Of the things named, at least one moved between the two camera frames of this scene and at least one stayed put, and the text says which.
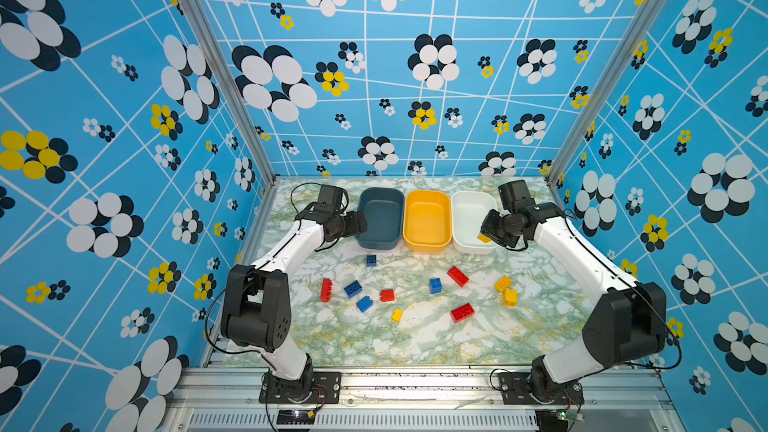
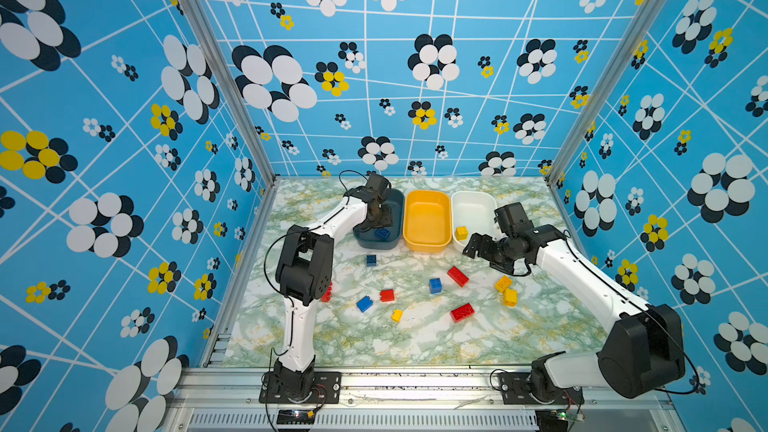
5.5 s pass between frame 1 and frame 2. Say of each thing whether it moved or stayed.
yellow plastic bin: stayed
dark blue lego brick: moved
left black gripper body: moved
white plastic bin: stayed
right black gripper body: moved
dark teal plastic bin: stayed
